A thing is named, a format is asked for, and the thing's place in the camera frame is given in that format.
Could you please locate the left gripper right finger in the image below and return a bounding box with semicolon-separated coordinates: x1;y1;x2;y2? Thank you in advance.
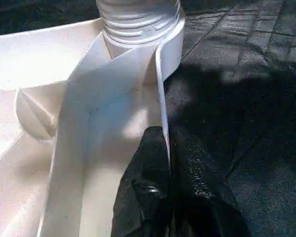
167;127;253;237

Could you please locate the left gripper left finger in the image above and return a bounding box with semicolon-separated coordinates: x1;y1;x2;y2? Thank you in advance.
111;125;173;237

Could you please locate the white plastic table top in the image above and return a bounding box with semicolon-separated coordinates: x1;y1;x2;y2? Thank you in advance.
0;18;186;237

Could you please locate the white plastic table leg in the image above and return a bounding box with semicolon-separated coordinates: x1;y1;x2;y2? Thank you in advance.
95;0;183;47

